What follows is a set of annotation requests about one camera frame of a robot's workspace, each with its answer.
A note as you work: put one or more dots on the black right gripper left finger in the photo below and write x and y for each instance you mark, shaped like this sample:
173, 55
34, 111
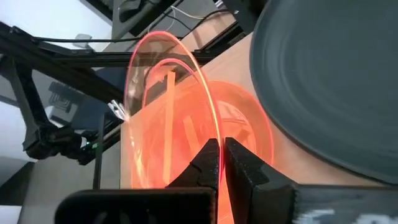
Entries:
199, 174

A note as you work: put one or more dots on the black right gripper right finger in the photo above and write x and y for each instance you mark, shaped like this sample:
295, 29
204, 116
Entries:
245, 177

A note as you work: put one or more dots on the orange translucent plate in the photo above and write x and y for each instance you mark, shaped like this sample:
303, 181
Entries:
248, 130
155, 140

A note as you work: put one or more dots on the dark grey plate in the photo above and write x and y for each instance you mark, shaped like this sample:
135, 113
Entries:
326, 93

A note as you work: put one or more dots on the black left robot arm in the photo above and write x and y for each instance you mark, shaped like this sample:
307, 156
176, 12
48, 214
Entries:
56, 143

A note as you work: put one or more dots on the silver aluminium bracket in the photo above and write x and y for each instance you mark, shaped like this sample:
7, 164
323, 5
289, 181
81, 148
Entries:
117, 109

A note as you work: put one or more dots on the black metal table frame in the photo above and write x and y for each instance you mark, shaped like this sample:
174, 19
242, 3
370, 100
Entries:
102, 59

